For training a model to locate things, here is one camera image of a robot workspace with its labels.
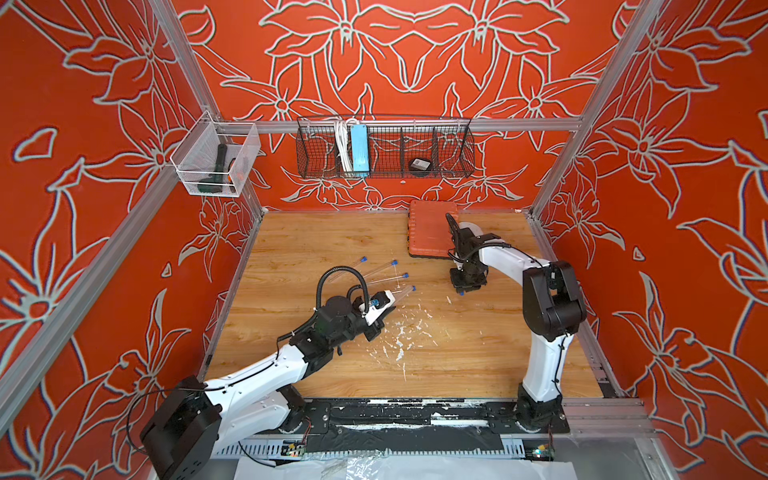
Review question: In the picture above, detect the orange tool case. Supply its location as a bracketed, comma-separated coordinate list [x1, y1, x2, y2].
[407, 200, 458, 259]

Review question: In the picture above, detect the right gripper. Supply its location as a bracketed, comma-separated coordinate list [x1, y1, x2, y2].
[447, 262, 483, 292]

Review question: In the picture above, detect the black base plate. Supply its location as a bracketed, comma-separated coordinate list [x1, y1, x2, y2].
[252, 398, 570, 459]

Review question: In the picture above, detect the clear acrylic box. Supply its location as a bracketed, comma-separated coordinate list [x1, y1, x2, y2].
[171, 111, 261, 198]

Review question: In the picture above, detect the light blue box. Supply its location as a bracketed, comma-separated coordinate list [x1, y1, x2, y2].
[350, 123, 370, 177]

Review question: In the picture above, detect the black wire basket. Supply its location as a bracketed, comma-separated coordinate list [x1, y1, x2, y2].
[296, 115, 477, 180]

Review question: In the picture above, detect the glass test tube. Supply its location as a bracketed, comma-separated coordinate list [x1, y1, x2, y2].
[392, 287, 412, 302]
[367, 275, 403, 285]
[363, 262, 393, 280]
[335, 264, 358, 274]

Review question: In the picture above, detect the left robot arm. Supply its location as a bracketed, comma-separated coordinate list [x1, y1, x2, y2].
[129, 266, 400, 479]

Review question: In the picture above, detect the dark green tool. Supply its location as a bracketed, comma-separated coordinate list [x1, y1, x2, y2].
[198, 143, 227, 194]

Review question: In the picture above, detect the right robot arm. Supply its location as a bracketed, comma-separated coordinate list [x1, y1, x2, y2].
[445, 213, 587, 433]

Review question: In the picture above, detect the white cable bundle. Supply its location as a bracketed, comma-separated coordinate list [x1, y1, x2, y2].
[334, 119, 353, 175]

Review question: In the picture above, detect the small black device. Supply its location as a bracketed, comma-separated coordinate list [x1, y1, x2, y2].
[408, 158, 433, 177]

